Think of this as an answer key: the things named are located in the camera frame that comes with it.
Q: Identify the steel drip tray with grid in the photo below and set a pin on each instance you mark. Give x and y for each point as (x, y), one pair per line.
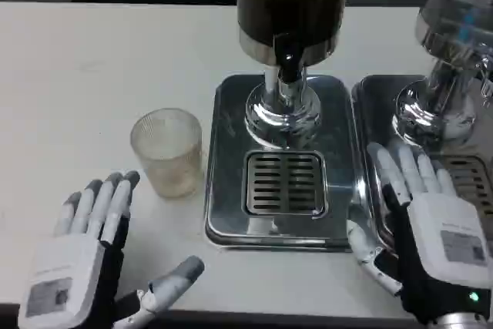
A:
(423, 144)
(281, 175)

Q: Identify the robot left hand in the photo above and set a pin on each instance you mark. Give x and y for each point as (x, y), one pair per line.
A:
(73, 267)

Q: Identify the dark-filled drink dispenser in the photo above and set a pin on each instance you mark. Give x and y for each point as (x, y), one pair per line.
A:
(289, 55)

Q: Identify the robot right silver forearm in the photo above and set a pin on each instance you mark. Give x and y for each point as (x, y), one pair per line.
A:
(460, 320)

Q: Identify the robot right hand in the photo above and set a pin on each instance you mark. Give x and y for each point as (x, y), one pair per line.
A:
(435, 229)

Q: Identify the clear ribbed glass cup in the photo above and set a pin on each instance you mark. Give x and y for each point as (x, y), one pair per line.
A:
(168, 153)

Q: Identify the black dispenser tap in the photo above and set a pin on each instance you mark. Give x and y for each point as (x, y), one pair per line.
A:
(288, 57)

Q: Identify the clear empty drink dispenser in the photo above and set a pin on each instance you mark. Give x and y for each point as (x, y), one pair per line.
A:
(447, 71)

